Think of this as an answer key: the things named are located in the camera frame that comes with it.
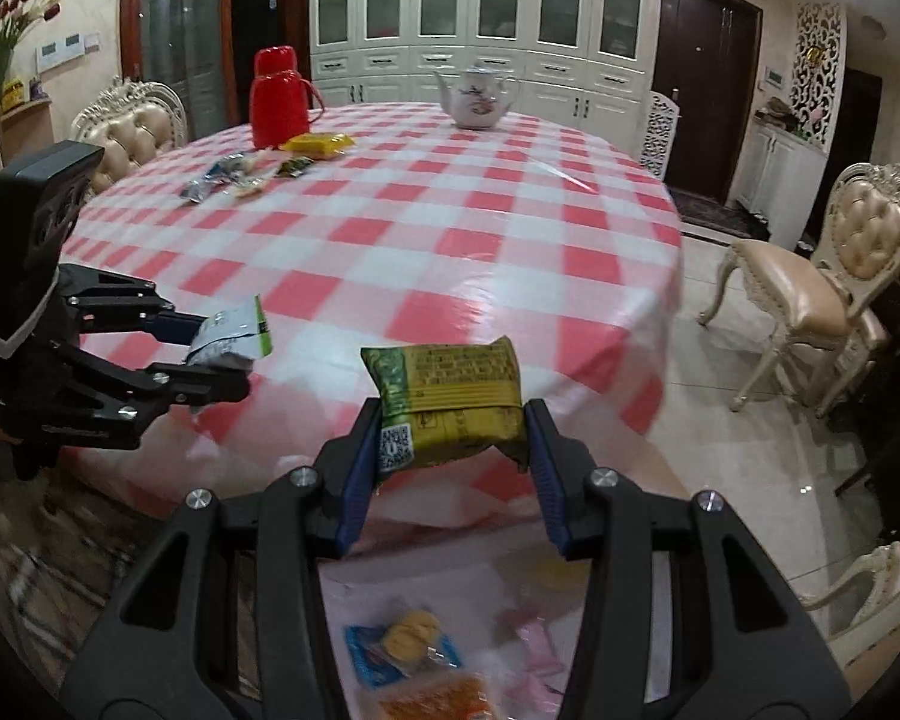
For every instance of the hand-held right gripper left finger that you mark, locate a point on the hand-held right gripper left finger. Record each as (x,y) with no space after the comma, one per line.
(356,480)

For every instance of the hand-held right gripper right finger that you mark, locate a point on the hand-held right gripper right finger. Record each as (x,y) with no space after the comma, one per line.
(551,480)

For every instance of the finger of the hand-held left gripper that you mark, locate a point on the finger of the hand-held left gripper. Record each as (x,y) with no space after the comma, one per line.
(120,307)
(195,386)

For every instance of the grey green snack packet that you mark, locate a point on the grey green snack packet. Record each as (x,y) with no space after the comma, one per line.
(232,334)

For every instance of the white translucent container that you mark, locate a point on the white translucent container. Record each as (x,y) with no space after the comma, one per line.
(495,592)

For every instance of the olive green yellow packet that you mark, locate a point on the olive green yellow packet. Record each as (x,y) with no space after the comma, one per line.
(450,390)

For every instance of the clear white nut packet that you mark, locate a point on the clear white nut packet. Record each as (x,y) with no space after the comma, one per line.
(251,184)

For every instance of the yellow snack packet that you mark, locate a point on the yellow snack packet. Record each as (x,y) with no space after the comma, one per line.
(316,144)

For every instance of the blue silver snack packet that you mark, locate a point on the blue silver snack packet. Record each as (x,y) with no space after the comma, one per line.
(206,184)

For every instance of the cream tufted dining chair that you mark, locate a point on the cream tufted dining chair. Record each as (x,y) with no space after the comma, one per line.
(870,585)
(131,135)
(802,292)

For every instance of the yellow box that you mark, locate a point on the yellow box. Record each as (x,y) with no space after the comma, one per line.
(13,94)

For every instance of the small green snack packet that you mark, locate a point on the small green snack packet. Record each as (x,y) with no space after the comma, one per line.
(292,166)

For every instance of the plaid cloth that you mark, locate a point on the plaid cloth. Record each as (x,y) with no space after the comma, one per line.
(45,585)

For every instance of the red thermos jug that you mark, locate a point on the red thermos jug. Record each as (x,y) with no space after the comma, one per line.
(277,105)

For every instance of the glass sliding door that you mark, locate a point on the glass sliding door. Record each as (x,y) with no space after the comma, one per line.
(180,37)

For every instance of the red white artificial flowers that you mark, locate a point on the red white artificial flowers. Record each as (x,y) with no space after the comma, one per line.
(26,15)

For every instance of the dark door mat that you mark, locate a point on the dark door mat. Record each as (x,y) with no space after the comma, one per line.
(720,216)

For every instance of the white lattice chair back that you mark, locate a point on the white lattice chair back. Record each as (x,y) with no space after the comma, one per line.
(660,135)

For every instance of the white side cabinet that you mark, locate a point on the white side cabinet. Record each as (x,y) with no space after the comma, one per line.
(776,172)

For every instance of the white floral teapot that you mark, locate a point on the white floral teapot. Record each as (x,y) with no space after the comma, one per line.
(476,101)

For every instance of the dark wooden door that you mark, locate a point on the dark wooden door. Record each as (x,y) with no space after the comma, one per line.
(705,90)

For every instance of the white glass-door cabinet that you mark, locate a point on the white glass-door cabinet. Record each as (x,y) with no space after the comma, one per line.
(487,30)

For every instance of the white lattice screen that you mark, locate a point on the white lattice screen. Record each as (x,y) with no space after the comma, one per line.
(816,82)

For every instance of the white wall papers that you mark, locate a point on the white wall papers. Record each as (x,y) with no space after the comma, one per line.
(67,49)

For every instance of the wall switch panel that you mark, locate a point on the wall switch panel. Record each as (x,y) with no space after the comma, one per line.
(777,78)

